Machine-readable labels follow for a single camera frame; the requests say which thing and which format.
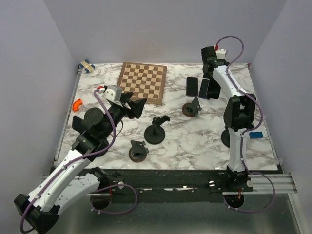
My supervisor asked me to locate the brown-base phone stand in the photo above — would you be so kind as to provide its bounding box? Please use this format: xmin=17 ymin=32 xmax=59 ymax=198
xmin=182 ymin=97 xmax=202 ymax=117
xmin=128 ymin=140 xmax=149 ymax=163

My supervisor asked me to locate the blue-edged black phone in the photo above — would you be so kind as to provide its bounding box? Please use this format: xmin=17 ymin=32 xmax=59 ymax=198
xmin=198 ymin=79 xmax=209 ymax=99

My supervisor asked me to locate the black tall round-base phone stand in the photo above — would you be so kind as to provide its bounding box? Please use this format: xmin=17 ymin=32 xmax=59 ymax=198
xmin=144 ymin=115 xmax=170 ymax=145

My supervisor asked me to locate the brown-base far phone stand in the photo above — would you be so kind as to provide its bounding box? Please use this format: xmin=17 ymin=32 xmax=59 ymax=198
xmin=182 ymin=97 xmax=202 ymax=117

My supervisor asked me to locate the blue wheeled wooden toy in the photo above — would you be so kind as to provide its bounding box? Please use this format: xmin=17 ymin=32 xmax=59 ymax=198
xmin=78 ymin=59 xmax=95 ymax=73

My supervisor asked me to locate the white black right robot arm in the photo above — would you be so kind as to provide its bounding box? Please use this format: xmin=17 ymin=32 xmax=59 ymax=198
xmin=201 ymin=46 xmax=255 ymax=191

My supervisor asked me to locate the orange plastic piece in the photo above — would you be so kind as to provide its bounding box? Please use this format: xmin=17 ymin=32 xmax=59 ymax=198
xmin=72 ymin=98 xmax=83 ymax=112

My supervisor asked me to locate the wooden chessboard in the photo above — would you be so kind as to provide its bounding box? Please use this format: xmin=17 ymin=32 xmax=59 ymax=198
xmin=117 ymin=62 xmax=167 ymax=105

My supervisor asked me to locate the black left round-base stand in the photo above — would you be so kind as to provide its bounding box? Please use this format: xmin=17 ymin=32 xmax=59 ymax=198
xmin=94 ymin=140 xmax=109 ymax=157

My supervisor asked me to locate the blue toy brick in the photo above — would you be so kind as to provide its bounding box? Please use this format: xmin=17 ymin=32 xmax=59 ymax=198
xmin=249 ymin=132 xmax=264 ymax=139

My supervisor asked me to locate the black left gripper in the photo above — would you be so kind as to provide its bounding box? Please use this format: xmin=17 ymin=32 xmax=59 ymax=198
xmin=102 ymin=92 xmax=147 ymax=139

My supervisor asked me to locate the black right round-base stand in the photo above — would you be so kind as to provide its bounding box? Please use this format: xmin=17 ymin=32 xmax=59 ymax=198
xmin=221 ymin=128 xmax=230 ymax=148

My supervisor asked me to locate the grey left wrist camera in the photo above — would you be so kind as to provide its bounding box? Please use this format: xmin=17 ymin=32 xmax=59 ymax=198
xmin=98 ymin=85 xmax=122 ymax=102

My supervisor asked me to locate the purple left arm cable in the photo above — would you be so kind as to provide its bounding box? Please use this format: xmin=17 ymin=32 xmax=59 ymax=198
xmin=19 ymin=89 xmax=138 ymax=233

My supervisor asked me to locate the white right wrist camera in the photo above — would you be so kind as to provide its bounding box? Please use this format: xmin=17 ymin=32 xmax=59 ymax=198
xmin=214 ymin=45 xmax=227 ymax=59

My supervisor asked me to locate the brown-base near phone stand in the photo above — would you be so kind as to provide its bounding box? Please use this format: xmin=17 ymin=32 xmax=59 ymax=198
xmin=128 ymin=140 xmax=149 ymax=163

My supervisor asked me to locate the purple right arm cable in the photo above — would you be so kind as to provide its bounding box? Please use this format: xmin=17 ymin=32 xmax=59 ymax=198
xmin=215 ymin=36 xmax=277 ymax=213

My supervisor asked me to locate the black phone with purple edge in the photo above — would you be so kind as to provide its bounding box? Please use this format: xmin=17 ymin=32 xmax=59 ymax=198
xmin=186 ymin=77 xmax=198 ymax=97

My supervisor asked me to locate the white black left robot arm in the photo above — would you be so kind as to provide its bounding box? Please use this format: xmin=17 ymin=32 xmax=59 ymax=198
xmin=14 ymin=88 xmax=147 ymax=234

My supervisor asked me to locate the aluminium frame rail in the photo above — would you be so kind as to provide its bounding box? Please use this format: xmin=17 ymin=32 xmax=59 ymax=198
xmin=250 ymin=174 xmax=297 ymax=194

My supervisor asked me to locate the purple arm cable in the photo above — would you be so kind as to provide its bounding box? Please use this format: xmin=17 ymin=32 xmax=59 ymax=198
xmin=19 ymin=89 xmax=138 ymax=233
xmin=215 ymin=36 xmax=277 ymax=213

